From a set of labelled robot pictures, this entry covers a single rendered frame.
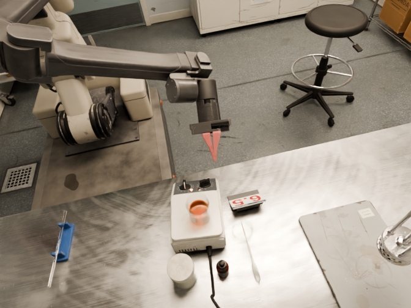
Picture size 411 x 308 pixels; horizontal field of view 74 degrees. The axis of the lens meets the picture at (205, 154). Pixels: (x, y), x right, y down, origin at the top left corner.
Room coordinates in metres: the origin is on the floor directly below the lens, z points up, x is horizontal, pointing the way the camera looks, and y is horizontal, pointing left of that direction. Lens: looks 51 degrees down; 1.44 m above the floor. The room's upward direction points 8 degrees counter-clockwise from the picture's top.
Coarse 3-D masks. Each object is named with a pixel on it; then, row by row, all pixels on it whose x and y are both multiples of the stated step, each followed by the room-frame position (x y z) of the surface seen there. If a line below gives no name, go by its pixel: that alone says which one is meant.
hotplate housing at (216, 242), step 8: (224, 232) 0.26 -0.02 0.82; (184, 240) 0.25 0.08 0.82; (192, 240) 0.25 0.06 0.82; (200, 240) 0.25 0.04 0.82; (208, 240) 0.25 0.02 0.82; (216, 240) 0.24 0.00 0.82; (224, 240) 0.25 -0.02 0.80; (176, 248) 0.25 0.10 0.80; (184, 248) 0.24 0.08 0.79; (192, 248) 0.24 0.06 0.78; (200, 248) 0.24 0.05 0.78; (208, 248) 0.24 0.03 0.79; (216, 248) 0.24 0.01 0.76; (208, 256) 0.22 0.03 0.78
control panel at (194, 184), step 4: (196, 180) 0.44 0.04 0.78; (200, 180) 0.44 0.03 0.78; (212, 180) 0.43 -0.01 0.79; (176, 184) 0.43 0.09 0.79; (180, 184) 0.43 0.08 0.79; (192, 184) 0.42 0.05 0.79; (196, 184) 0.42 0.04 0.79; (212, 184) 0.41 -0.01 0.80; (216, 184) 0.41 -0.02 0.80; (176, 188) 0.41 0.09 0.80; (192, 188) 0.40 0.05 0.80; (196, 188) 0.40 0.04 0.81; (200, 188) 0.39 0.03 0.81; (204, 188) 0.39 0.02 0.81; (208, 188) 0.39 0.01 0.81; (212, 188) 0.39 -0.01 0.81; (216, 188) 0.38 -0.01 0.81; (176, 192) 0.39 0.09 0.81; (180, 192) 0.39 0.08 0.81; (184, 192) 0.38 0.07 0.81; (188, 192) 0.38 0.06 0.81
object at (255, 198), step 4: (252, 196) 0.37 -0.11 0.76; (256, 196) 0.37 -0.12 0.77; (260, 196) 0.36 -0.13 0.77; (232, 200) 0.37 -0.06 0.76; (236, 200) 0.37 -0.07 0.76; (240, 200) 0.36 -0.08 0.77; (244, 200) 0.36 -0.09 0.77; (248, 200) 0.35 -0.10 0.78; (252, 200) 0.35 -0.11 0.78; (256, 200) 0.35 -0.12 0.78; (232, 204) 0.35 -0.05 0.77; (236, 204) 0.35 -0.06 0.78; (240, 204) 0.34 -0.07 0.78
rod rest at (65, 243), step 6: (66, 222) 0.36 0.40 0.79; (66, 228) 0.36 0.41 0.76; (72, 228) 0.36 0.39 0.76; (66, 234) 0.34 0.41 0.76; (72, 234) 0.34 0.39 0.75; (66, 240) 0.32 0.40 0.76; (60, 246) 0.31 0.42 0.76; (66, 246) 0.31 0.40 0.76; (54, 252) 0.28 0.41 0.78; (60, 252) 0.28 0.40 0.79; (66, 252) 0.29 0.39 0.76; (60, 258) 0.28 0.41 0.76; (66, 258) 0.27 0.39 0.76
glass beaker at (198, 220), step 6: (198, 192) 0.32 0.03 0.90; (192, 198) 0.32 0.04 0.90; (198, 198) 0.32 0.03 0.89; (204, 198) 0.31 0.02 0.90; (186, 204) 0.30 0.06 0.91; (192, 216) 0.28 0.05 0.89; (198, 216) 0.27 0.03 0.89; (204, 216) 0.27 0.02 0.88; (210, 216) 0.29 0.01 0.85; (192, 222) 0.28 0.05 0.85; (198, 222) 0.27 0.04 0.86; (204, 222) 0.27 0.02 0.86
